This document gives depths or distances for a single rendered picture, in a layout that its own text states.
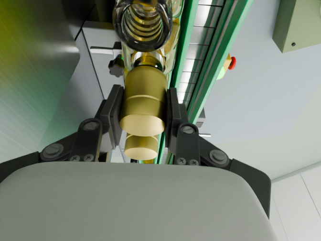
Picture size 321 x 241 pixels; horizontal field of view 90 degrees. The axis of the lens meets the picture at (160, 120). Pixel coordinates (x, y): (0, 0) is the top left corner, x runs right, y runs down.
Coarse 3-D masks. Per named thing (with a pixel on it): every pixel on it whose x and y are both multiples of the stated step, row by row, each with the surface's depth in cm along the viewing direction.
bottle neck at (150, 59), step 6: (138, 54) 14; (144, 54) 14; (150, 54) 14; (156, 54) 14; (132, 60) 15; (138, 60) 14; (144, 60) 13; (150, 60) 13; (156, 60) 14; (162, 60) 15; (132, 66) 14; (156, 66) 13; (162, 66) 14; (162, 72) 14
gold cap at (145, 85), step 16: (128, 80) 12; (144, 80) 11; (160, 80) 12; (128, 96) 11; (144, 96) 11; (160, 96) 11; (128, 112) 10; (144, 112) 10; (160, 112) 11; (128, 128) 12; (144, 128) 12; (160, 128) 12
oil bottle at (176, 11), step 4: (172, 0) 11; (176, 0) 11; (180, 0) 12; (144, 4) 14; (172, 4) 12; (176, 4) 12; (180, 4) 12; (172, 8) 12; (176, 8) 12; (180, 8) 12; (172, 12) 12; (176, 12) 12; (180, 12) 13; (172, 16) 12; (176, 16) 13; (172, 20) 13
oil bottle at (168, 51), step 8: (176, 24) 15; (176, 32) 14; (168, 40) 14; (176, 40) 15; (128, 48) 14; (160, 48) 14; (168, 48) 14; (176, 48) 16; (128, 56) 15; (168, 56) 15; (128, 64) 16; (168, 64) 16; (168, 72) 17
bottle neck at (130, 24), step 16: (128, 0) 7; (144, 0) 7; (160, 0) 7; (112, 16) 8; (128, 16) 9; (144, 16) 10; (160, 16) 8; (128, 32) 8; (144, 32) 9; (160, 32) 8; (144, 48) 9
